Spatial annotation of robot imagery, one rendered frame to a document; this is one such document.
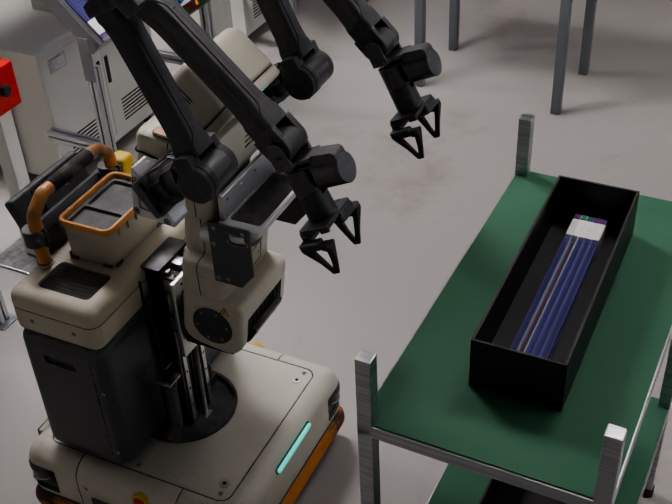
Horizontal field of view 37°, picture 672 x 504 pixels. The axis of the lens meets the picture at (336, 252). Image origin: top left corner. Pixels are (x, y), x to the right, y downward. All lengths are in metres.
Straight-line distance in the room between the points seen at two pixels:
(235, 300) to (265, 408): 0.55
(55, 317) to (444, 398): 0.98
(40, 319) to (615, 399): 1.31
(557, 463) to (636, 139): 2.89
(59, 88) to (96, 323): 1.90
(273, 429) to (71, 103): 1.92
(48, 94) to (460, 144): 1.70
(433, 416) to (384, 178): 2.43
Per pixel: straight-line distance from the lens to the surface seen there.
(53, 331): 2.46
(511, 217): 2.30
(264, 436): 2.72
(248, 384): 2.87
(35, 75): 4.06
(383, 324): 3.44
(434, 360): 1.93
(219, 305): 2.32
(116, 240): 2.43
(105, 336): 2.41
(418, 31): 4.72
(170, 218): 2.04
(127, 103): 4.50
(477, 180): 4.16
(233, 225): 2.14
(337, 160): 1.76
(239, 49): 2.11
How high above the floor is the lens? 2.27
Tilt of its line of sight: 37 degrees down
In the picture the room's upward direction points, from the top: 3 degrees counter-clockwise
